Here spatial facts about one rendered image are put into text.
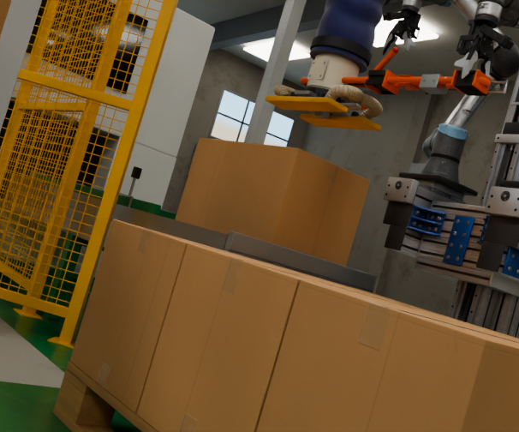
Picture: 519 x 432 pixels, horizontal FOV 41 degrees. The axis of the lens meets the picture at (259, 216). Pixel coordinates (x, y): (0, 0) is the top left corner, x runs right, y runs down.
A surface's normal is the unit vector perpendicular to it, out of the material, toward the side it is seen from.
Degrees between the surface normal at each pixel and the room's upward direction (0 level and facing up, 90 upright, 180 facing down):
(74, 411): 90
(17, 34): 90
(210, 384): 90
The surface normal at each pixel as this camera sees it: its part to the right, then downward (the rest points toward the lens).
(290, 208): 0.63, 0.15
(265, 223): -0.72, -0.25
